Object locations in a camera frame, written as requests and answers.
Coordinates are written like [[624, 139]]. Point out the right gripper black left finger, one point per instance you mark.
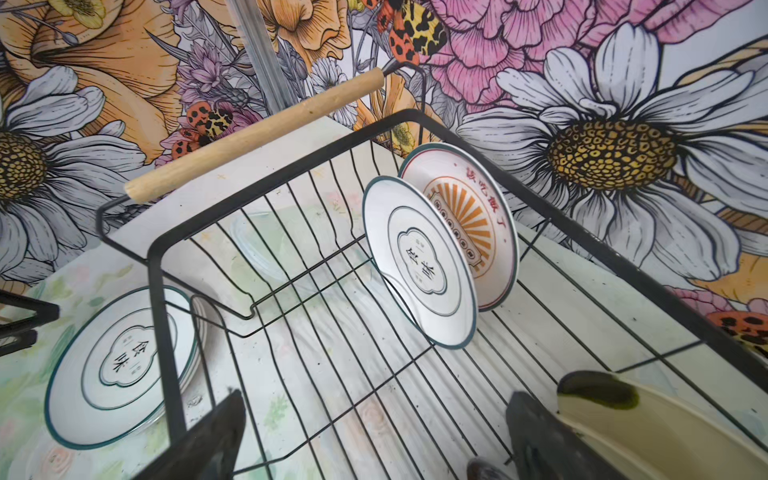
[[208, 450]]

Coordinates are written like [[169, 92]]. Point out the aluminium corner post left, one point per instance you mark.
[[252, 28]]

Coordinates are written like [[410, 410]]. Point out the white plate orange pattern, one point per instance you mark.
[[476, 212]]

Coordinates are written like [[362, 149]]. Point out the black wire dish rack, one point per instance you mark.
[[313, 334]]

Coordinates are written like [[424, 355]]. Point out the white plate line pattern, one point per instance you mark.
[[107, 383]]

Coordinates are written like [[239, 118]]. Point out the cream small plate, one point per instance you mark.
[[645, 434]]

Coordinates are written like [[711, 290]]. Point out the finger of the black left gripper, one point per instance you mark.
[[39, 313], [12, 343]]

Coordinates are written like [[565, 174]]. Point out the white plate grey pattern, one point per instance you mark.
[[420, 261]]

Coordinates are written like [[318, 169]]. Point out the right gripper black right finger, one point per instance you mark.
[[544, 448]]

